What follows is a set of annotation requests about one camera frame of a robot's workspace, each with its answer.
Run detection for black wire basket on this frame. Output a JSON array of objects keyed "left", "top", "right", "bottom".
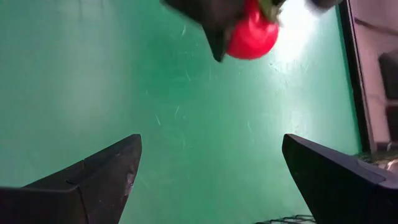
[{"left": 254, "top": 214, "right": 317, "bottom": 224}]

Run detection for black office chair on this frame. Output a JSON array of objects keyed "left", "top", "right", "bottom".
[{"left": 378, "top": 50, "right": 398, "bottom": 101}]

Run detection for red tomato toy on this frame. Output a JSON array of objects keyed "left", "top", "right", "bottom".
[{"left": 226, "top": 0, "right": 280, "bottom": 61}]

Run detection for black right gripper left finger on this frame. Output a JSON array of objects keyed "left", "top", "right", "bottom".
[{"left": 0, "top": 133, "right": 143, "bottom": 224}]

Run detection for black table edge rail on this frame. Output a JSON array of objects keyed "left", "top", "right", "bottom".
[{"left": 337, "top": 0, "right": 373, "bottom": 154}]

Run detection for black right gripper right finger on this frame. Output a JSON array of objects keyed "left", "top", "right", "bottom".
[{"left": 281, "top": 133, "right": 398, "bottom": 224}]

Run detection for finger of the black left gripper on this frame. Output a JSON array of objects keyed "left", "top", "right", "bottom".
[
  {"left": 160, "top": 0, "right": 246, "bottom": 63},
  {"left": 305, "top": 0, "right": 345, "bottom": 12}
]

